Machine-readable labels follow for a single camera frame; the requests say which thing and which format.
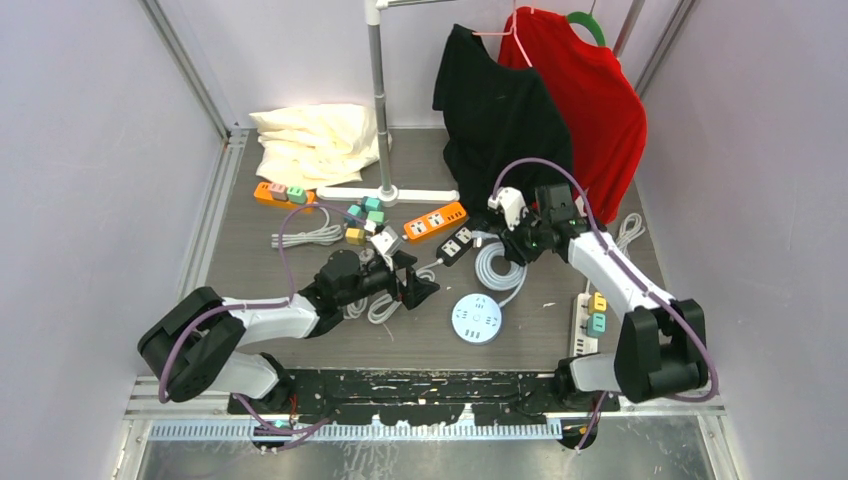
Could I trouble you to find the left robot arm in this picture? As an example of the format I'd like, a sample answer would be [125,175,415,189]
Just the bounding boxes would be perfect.
[137,250,440,413]

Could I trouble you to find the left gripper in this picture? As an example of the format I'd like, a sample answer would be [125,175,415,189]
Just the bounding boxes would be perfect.
[338,249,438,308]

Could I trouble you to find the white cable of far strip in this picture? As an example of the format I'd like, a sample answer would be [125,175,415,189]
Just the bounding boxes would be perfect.
[270,202,345,250]

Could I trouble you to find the grey round cable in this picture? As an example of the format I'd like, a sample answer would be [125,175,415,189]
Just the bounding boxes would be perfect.
[471,230,529,309]

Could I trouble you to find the white cable bundle right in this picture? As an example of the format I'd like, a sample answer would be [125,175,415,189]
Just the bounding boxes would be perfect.
[585,212,646,296]

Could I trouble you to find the yellow usb charger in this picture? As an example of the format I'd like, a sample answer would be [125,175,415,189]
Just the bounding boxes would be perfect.
[344,228,367,246]

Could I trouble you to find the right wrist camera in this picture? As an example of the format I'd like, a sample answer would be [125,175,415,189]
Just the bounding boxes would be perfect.
[487,187,529,231]

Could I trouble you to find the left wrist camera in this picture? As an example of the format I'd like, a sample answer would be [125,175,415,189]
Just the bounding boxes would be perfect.
[370,225,404,257]

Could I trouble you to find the pink hanger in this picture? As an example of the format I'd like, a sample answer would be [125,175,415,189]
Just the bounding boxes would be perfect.
[472,0,534,68]

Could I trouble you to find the yellow charger on white strip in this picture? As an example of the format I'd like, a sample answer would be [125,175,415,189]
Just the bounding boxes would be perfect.
[587,292,608,317]

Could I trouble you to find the cream folded cloth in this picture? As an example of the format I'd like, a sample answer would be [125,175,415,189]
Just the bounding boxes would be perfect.
[250,103,379,190]

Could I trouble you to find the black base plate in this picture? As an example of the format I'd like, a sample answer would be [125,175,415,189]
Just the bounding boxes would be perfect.
[227,369,620,449]

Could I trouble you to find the black t-shirt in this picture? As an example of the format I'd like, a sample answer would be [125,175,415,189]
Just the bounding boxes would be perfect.
[432,24,574,215]

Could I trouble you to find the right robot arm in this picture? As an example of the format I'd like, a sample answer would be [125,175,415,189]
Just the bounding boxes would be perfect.
[488,184,709,411]

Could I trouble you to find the orange power strip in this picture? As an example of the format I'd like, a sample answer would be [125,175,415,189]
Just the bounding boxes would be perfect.
[253,182,315,210]
[403,201,467,243]

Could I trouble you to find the white usb power strip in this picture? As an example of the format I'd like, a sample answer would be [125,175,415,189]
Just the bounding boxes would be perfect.
[569,292,608,356]

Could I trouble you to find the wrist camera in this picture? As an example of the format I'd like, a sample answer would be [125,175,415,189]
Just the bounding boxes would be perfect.
[370,225,404,257]
[487,187,529,231]

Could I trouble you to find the green hanger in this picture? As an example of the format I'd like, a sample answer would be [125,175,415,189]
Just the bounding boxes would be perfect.
[565,0,607,48]

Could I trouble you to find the black power strip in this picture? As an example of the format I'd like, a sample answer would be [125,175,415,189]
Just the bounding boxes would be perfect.
[436,225,474,267]

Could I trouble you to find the pink charger on far strip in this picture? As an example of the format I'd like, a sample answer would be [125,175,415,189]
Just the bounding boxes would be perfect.
[268,183,288,202]

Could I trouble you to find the white clothes rack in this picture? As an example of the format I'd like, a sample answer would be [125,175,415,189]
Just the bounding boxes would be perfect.
[316,0,459,206]

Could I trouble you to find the red t-shirt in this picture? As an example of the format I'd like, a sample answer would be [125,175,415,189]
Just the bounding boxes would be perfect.
[498,6,648,223]

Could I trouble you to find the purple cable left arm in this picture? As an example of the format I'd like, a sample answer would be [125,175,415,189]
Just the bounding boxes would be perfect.
[157,202,379,453]

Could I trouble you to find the round blue power strip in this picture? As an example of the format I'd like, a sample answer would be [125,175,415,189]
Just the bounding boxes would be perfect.
[450,293,503,345]

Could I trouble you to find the white cable of black strip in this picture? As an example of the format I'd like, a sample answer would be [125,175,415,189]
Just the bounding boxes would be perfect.
[367,259,445,326]

